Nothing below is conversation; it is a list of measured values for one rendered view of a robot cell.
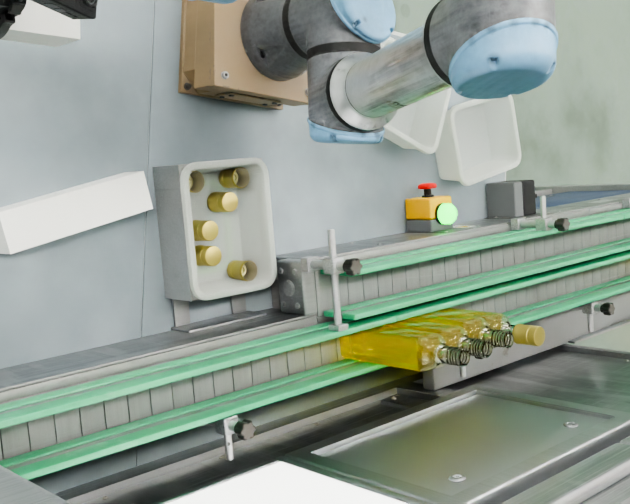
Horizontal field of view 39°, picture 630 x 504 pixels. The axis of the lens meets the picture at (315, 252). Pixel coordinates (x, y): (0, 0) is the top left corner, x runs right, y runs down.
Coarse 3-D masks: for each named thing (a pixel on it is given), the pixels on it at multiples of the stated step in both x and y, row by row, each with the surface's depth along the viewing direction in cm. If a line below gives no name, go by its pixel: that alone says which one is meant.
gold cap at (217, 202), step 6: (216, 192) 151; (222, 192) 149; (228, 192) 148; (210, 198) 150; (216, 198) 149; (222, 198) 148; (228, 198) 148; (234, 198) 149; (210, 204) 150; (216, 204) 149; (222, 204) 148; (228, 204) 148; (234, 204) 149; (216, 210) 150; (222, 210) 149; (228, 210) 148
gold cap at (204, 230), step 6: (198, 222) 147; (204, 222) 146; (210, 222) 146; (198, 228) 146; (204, 228) 145; (210, 228) 146; (216, 228) 147; (198, 234) 146; (204, 234) 145; (210, 234) 146; (216, 234) 147; (198, 240) 148; (204, 240) 147; (210, 240) 146
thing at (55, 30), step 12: (24, 12) 95; (36, 12) 96; (48, 12) 96; (24, 24) 95; (36, 24) 96; (48, 24) 96; (60, 24) 97; (72, 24) 98; (12, 36) 97; (24, 36) 97; (36, 36) 97; (48, 36) 97; (60, 36) 97; (72, 36) 98
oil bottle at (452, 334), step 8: (408, 320) 157; (416, 320) 157; (408, 328) 152; (416, 328) 151; (424, 328) 150; (432, 328) 149; (440, 328) 148; (448, 328) 148; (456, 328) 148; (448, 336) 146; (456, 336) 146; (464, 336) 147; (448, 344) 146; (456, 344) 146
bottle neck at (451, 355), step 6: (438, 348) 142; (444, 348) 141; (450, 348) 141; (456, 348) 140; (462, 348) 139; (438, 354) 142; (444, 354) 141; (450, 354) 140; (456, 354) 139; (462, 354) 141; (468, 354) 140; (438, 360) 142; (444, 360) 141; (450, 360) 140; (456, 360) 139; (462, 360) 141; (468, 360) 140; (462, 366) 139
